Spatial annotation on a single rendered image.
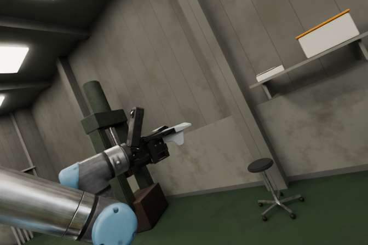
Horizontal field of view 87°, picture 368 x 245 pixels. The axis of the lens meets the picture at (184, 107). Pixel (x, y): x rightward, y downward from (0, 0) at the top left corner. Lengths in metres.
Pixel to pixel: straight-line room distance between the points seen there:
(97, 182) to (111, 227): 0.16
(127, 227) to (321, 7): 3.17
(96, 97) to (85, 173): 3.89
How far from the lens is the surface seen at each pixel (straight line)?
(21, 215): 0.41
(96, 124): 4.00
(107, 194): 0.54
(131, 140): 0.56
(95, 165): 0.53
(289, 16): 3.27
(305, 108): 3.25
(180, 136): 0.58
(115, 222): 0.40
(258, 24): 3.32
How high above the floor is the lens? 1.59
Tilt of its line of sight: 3 degrees up
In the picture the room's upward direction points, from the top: 25 degrees counter-clockwise
